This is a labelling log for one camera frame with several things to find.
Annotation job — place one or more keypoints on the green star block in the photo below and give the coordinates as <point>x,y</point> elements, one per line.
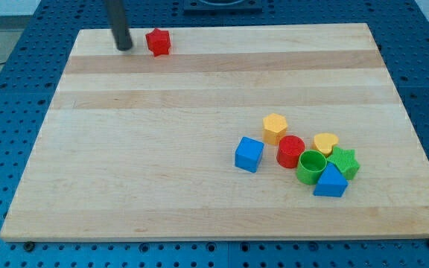
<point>344,160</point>

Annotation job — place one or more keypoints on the green hollow cylinder block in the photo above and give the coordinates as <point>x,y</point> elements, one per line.
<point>310,166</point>

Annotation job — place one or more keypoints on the yellow heart block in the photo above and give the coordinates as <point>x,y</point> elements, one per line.
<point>324,143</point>

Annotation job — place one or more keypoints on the red cylinder block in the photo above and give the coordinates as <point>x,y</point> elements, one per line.
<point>289,150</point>

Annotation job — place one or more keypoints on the light wooden board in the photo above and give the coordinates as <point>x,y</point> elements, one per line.
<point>141,148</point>

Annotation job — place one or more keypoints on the blue triangle block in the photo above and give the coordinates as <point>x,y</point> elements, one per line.
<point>331,183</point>

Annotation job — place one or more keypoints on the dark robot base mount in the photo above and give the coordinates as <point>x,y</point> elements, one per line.
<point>199,6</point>

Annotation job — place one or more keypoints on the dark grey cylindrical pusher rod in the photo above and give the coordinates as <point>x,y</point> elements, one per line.
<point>119,26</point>

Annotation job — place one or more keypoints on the yellow hexagon block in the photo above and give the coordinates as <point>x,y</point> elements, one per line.
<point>274,128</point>

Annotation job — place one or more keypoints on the red star block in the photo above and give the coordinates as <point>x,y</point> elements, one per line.
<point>158,42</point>

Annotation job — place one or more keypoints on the blue cube block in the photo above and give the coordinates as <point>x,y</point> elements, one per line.
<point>248,154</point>

